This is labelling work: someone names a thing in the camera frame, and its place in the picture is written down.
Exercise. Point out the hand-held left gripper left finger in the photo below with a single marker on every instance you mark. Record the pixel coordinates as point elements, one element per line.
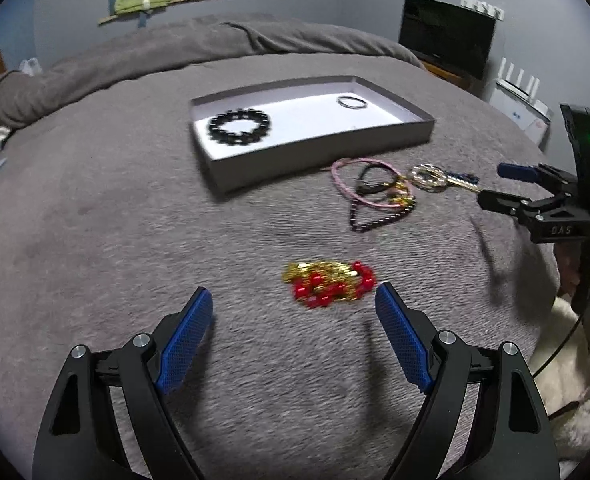
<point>187,340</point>

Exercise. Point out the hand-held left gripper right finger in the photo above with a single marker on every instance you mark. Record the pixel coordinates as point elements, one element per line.
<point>402,340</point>

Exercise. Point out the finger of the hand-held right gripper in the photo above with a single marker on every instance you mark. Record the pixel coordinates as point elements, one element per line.
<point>515,171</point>
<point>497,200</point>

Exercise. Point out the gold hair pin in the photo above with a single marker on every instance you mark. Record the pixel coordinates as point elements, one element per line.
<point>462,183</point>

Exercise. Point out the red and gold bead jewelry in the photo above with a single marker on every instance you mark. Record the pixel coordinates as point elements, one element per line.
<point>325,285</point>

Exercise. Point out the grey cardboard box tray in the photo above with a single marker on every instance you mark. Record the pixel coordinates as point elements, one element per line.
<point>305,125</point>

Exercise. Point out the person's right hand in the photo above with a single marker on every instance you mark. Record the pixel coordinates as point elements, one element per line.
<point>567,270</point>

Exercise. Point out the white box appliance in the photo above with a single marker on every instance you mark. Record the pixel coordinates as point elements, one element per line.
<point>525,117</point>

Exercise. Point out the white router with antennas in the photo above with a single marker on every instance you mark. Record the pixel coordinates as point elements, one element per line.
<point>517,89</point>

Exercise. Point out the wooden desk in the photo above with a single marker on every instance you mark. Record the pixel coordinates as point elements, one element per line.
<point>450,77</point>

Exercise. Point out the grey fleece blanket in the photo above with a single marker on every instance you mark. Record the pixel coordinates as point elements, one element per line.
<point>125,235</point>

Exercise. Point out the black monitor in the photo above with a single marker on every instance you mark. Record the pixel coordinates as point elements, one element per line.
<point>445,30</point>

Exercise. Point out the white power strip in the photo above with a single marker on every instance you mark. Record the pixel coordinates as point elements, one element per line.
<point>482,7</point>

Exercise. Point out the white fluffy cloth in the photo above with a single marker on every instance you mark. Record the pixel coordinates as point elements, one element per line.
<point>585,410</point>

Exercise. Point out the white plastic bag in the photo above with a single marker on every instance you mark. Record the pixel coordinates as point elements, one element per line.
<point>30,66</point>

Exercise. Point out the green cloth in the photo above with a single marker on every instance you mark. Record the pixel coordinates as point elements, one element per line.
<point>130,1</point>

